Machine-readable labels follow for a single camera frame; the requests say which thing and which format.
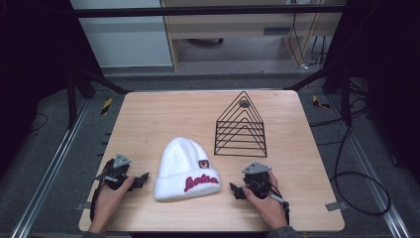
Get hand-held gripper cable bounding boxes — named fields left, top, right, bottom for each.
left=89, top=158, right=117, bottom=222
left=269, top=183, right=291, bottom=227

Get person's left hand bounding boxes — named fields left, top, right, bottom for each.
left=88, top=176, right=136, bottom=235

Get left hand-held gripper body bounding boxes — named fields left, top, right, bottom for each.
left=96, top=153, right=133, bottom=191

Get yellow hanging cable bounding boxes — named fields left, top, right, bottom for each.
left=295, top=12, right=322, bottom=67

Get aluminium floor rail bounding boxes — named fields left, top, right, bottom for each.
left=11, top=98, right=91, bottom=238
left=328, top=94, right=412, bottom=238

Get person's right hand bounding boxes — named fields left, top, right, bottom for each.
left=242, top=171, right=289, bottom=230

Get black looped floor cable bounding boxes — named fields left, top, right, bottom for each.
left=309, top=98, right=392, bottom=216

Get right hand-held gripper cable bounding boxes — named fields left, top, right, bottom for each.
left=269, top=183, right=291, bottom=227

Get black wire triangular rack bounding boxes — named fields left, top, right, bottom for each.
left=213, top=90, right=268, bottom=159

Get white knit beanie hat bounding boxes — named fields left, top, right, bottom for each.
left=154, top=136, right=222, bottom=203

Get black metal stand leg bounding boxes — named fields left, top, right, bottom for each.
left=64, top=59, right=134, bottom=131
left=282, top=58, right=354, bottom=126

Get black hanging cables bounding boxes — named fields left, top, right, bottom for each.
left=287, top=12, right=329, bottom=70

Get yellow black striped tape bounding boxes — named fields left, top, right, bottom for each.
left=100, top=97, right=114, bottom=116
left=311, top=94, right=331, bottom=110

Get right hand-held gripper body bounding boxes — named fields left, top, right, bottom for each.
left=241, top=161, right=273, bottom=200

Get white cabinet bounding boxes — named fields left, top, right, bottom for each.
left=68, top=0, right=174, bottom=69

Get black horizontal metal bar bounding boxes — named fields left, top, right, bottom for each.
left=72, top=4, right=347, bottom=19

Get left hand-held gripper cable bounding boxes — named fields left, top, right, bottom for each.
left=89, top=158, right=117, bottom=222

